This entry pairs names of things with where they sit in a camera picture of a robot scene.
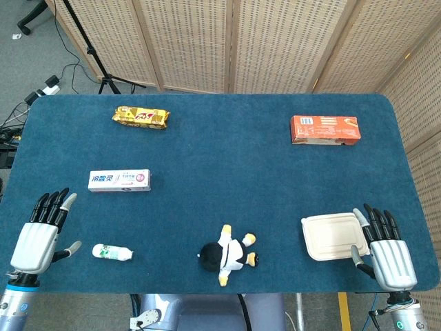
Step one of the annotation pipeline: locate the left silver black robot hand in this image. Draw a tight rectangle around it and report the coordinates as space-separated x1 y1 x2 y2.
9 188 83 276

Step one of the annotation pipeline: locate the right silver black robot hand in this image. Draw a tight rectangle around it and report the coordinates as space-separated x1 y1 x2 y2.
349 203 418 292

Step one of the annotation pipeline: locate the white toothpaste box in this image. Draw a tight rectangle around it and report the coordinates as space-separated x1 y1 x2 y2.
88 168 152 193

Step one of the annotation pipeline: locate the orange cardboard box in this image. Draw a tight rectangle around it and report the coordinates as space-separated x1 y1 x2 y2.
289 115 362 146

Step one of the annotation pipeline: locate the beige takeaway food container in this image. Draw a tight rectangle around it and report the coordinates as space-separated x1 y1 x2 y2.
300 212 370 262

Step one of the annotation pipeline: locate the small white bottle green label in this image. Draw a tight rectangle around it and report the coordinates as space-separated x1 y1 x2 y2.
91 243 134 262

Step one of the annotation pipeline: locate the metal table leg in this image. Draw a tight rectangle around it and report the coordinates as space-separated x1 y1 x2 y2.
295 292 306 331

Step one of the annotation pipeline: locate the white power strip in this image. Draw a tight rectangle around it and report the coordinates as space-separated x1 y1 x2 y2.
36 75 61 97

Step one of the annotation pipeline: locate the penguin plush toy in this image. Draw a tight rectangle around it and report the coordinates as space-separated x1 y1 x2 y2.
197 224 260 287

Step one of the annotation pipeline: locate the yellow biscuit packet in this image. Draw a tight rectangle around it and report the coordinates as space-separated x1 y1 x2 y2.
112 106 172 130

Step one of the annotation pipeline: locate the black tripod stand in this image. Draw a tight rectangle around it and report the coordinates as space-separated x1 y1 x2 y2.
61 0 146 94

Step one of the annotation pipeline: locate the grey robot torso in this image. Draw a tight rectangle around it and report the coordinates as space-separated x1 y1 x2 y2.
129 292 287 331

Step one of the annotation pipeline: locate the blue felt table cover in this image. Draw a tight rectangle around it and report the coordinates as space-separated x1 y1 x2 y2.
0 93 439 294

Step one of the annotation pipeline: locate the black office chair base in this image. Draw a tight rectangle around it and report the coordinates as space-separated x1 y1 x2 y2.
17 0 48 35

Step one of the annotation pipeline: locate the wicker folding screen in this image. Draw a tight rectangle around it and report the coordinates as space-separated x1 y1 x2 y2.
44 0 441 331

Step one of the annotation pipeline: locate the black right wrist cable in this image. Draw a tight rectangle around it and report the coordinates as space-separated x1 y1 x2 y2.
367 308 392 331

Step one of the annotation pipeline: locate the black equipment pile with cables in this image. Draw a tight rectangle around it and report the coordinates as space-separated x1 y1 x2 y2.
0 101 34 170

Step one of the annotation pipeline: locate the thin black floor cable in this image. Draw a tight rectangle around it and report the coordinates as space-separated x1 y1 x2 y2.
53 0 101 87

